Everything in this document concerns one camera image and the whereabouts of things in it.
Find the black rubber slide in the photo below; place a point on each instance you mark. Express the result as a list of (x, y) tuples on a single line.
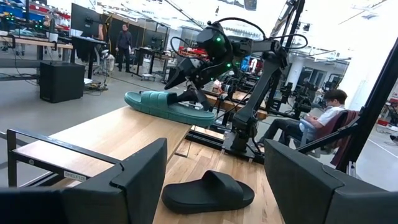
[(214, 193)]

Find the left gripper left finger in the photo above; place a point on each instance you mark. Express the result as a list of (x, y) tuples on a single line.
[(140, 186)]

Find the black aluminium rig frame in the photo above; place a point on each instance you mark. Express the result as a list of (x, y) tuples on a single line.
[(377, 102)]

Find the dark red jacket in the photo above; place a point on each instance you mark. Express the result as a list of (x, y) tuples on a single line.
[(346, 146)]

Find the green rubber slide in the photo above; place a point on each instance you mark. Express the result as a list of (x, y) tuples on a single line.
[(186, 116)]

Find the person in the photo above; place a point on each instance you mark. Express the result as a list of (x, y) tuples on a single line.
[(123, 40), (329, 115)]

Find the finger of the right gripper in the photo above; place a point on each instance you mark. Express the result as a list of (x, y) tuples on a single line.
[(178, 77), (190, 96)]

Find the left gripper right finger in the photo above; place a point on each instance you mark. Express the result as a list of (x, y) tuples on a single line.
[(304, 193)]

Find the wooden shelf with black frame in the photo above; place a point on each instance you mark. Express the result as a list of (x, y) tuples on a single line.
[(109, 137)]

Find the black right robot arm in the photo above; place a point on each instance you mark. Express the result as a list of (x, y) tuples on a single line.
[(259, 93)]

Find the black monitor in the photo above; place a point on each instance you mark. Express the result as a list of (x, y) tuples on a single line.
[(84, 18)]

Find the wooden desk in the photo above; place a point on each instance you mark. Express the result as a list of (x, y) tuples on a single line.
[(31, 42)]

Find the black box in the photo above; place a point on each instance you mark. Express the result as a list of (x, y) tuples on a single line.
[(62, 82)]

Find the storage rack with bins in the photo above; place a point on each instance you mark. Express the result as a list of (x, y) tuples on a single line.
[(18, 12)]

